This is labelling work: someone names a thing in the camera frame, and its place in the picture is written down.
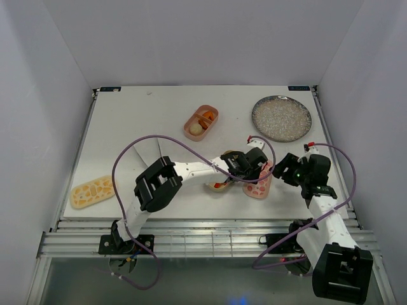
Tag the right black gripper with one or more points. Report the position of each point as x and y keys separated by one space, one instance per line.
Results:
x=289 y=161

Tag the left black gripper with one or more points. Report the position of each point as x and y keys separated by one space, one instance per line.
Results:
x=255 y=175

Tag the pink perforated lid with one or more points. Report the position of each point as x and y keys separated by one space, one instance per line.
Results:
x=261 y=189

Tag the yellow lunch box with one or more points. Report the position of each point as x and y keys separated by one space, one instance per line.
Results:
x=219 y=190

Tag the pink lunch box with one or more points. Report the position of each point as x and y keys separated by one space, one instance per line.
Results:
x=194 y=119

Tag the rice ball toy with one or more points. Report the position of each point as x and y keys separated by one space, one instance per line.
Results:
x=195 y=129

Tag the orange fried shrimp toy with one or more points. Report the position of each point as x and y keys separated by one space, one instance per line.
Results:
x=209 y=115

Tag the metal tongs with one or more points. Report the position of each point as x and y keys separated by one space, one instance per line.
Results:
x=148 y=151

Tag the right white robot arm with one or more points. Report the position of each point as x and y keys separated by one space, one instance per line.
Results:
x=341 y=270

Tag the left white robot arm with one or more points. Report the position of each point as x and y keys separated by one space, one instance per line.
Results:
x=157 y=186

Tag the grey speckled plate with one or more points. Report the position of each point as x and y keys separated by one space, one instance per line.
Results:
x=281 y=118

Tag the right blue table label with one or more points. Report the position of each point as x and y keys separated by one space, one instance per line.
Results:
x=299 y=88

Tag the blue table label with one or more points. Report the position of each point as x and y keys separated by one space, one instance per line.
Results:
x=299 y=88
x=110 y=89

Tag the left blue table label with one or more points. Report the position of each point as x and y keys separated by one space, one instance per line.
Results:
x=110 y=89

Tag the yellow perforated lid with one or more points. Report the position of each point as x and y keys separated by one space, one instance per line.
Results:
x=92 y=192

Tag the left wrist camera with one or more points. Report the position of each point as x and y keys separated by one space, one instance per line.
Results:
x=254 y=141

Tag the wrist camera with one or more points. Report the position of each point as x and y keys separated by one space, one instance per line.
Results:
x=309 y=149
x=254 y=141

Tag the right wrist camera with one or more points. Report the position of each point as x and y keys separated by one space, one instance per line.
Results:
x=309 y=149

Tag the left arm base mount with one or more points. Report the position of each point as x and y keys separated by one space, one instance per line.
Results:
x=107 y=245

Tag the aluminium frame rail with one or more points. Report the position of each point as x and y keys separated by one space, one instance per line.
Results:
x=173 y=238

